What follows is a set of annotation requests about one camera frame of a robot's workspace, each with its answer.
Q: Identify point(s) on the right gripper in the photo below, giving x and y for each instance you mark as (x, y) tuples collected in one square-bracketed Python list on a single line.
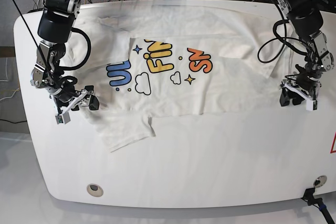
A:
[(71, 99)]

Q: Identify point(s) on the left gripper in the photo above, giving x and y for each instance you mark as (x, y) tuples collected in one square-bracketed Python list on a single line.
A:
[(296, 88)]

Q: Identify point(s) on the white printed T-shirt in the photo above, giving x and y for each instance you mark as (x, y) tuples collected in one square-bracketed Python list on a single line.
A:
[(160, 61)]

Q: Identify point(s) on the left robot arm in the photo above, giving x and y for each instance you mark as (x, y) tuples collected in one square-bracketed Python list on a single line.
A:
[(300, 30)]

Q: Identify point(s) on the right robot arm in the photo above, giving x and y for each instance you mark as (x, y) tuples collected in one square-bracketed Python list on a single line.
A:
[(55, 27)]

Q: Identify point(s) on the red white warning sticker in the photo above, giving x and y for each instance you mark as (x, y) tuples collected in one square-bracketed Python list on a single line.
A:
[(333, 149)]

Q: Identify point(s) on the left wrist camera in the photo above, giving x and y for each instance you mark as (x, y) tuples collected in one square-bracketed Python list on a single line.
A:
[(311, 105)]

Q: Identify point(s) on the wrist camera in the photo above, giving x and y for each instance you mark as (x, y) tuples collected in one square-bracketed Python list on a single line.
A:
[(311, 105), (62, 118)]

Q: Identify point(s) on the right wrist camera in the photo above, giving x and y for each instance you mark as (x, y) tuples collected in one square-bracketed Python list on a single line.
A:
[(62, 118)]

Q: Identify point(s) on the left table cable grommet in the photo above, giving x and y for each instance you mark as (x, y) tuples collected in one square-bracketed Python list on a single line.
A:
[(94, 190)]

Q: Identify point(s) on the table cable grommet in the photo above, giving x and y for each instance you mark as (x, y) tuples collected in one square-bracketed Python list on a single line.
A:
[(94, 190), (320, 181)]

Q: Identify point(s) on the right table cable grommet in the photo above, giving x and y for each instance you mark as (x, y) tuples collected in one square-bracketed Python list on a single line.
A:
[(320, 181)]

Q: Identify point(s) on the black camera clamp mount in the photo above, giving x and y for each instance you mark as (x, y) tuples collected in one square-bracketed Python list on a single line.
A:
[(309, 198)]

